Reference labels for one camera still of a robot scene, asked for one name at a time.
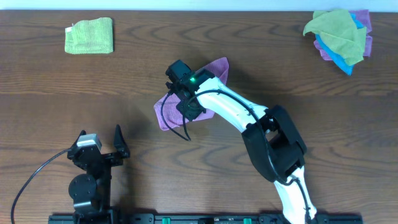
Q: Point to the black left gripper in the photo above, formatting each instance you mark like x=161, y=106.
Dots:
x=104, y=157

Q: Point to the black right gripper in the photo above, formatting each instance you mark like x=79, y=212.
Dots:
x=173, y=84

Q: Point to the purple microfiber cloth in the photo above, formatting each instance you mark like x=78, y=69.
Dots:
x=362, y=19
x=172, y=116

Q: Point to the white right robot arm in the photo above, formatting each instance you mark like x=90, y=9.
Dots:
x=274, y=145

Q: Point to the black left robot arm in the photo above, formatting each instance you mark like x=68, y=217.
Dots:
x=91, y=191

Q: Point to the folded green microfiber cloth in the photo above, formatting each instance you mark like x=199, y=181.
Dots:
x=90, y=37

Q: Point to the blue microfiber cloth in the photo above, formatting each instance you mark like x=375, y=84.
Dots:
x=337, y=59

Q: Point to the green crumpled microfiber cloth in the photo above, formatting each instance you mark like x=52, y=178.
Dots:
x=339, y=32

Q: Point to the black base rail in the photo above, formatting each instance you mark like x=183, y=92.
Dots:
x=147, y=218

